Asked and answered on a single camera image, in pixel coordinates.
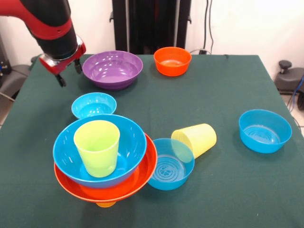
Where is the dark green table cloth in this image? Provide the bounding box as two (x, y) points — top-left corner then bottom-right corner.
(0, 54), (304, 228)

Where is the yellow cup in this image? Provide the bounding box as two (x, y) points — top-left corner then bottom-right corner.
(171, 123), (217, 159)

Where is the black equipment box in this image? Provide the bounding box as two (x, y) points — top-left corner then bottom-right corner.
(0, 33), (12, 83)

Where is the blue cable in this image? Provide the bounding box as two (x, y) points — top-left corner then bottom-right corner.
(288, 75), (304, 112)

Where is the orange cup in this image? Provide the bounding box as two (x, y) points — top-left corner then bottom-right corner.
(96, 201), (117, 209)

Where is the purple bowl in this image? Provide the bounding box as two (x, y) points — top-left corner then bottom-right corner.
(82, 50), (144, 90)

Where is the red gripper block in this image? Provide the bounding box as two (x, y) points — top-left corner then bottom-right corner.
(39, 36), (87, 88)

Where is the small red-orange bowl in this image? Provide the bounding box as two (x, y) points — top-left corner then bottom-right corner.
(153, 47), (192, 77)

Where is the large deep blue bowl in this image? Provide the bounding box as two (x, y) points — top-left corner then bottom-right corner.
(52, 114), (147, 189)

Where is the blue ring-patterned bowl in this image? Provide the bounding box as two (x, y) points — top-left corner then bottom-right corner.
(147, 138), (195, 191)
(238, 109), (293, 154)

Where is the grey cable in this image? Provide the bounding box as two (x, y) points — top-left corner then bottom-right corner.
(0, 91), (15, 103)

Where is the black pedestal foot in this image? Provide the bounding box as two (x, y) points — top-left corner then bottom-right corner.
(275, 60), (304, 95)
(0, 64), (31, 100)

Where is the green cup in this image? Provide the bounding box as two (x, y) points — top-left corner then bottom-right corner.
(73, 120), (121, 178)

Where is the large orange bowl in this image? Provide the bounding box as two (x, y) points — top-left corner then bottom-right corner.
(54, 133), (158, 204)

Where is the small light blue bowl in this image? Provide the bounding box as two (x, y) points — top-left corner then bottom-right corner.
(71, 92), (117, 119)

